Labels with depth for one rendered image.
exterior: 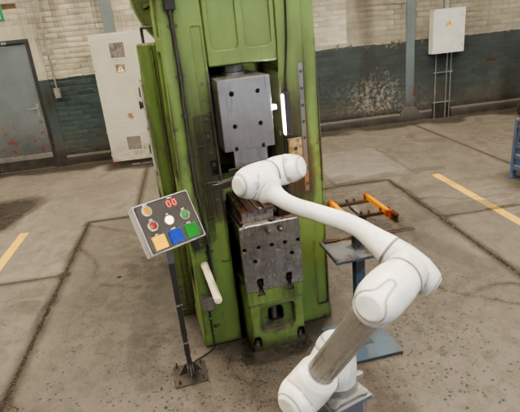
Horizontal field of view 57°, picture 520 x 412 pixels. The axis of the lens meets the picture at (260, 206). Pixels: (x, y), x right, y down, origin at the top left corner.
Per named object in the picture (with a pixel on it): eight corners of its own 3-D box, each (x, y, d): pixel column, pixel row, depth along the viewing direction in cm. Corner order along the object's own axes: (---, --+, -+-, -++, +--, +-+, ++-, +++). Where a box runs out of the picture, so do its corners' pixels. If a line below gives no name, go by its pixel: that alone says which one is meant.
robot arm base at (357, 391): (377, 389, 195) (376, 378, 193) (333, 413, 186) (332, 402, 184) (348, 364, 210) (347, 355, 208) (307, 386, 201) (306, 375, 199)
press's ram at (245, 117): (289, 142, 280) (284, 72, 266) (225, 153, 271) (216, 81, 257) (268, 130, 318) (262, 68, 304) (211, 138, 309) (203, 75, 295)
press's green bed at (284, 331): (307, 341, 324) (302, 280, 307) (254, 355, 315) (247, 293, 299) (281, 300, 374) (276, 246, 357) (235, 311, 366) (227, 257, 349)
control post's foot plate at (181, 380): (210, 380, 296) (208, 369, 293) (175, 390, 291) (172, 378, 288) (204, 359, 316) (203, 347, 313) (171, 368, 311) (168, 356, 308)
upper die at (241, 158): (268, 162, 280) (266, 145, 277) (235, 167, 276) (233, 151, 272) (249, 146, 318) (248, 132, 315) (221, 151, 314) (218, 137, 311)
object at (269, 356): (325, 356, 308) (324, 354, 308) (237, 379, 295) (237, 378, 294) (302, 322, 344) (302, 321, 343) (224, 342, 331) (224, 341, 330)
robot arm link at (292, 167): (275, 154, 179) (252, 162, 170) (307, 148, 169) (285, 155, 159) (281, 182, 181) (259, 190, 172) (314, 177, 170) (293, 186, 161)
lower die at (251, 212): (273, 217, 293) (272, 204, 290) (242, 224, 289) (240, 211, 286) (255, 196, 331) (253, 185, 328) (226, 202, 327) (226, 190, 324)
